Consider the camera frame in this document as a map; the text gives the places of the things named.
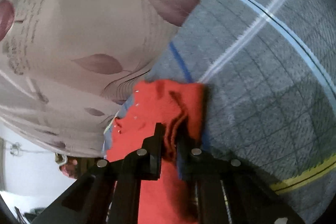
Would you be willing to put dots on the beige leaf print curtain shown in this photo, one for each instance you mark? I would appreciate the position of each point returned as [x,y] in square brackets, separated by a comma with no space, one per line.
[68,65]

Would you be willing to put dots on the grey plaid bed sheet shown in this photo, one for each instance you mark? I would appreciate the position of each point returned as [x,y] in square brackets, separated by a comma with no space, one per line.
[269,66]

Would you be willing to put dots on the red small garment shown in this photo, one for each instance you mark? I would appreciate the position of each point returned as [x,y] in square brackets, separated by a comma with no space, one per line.
[172,104]

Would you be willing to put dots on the brown wooden cabinet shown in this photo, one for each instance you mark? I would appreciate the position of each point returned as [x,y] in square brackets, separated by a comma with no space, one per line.
[84,164]

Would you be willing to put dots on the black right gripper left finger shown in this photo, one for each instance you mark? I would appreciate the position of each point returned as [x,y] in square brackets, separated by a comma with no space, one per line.
[145,163]

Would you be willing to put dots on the hanging patterned cloth bag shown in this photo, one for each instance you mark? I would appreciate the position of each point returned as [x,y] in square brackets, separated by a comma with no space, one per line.
[67,165]

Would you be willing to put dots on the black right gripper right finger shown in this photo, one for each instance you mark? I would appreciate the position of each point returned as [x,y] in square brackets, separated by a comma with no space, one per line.
[189,157]

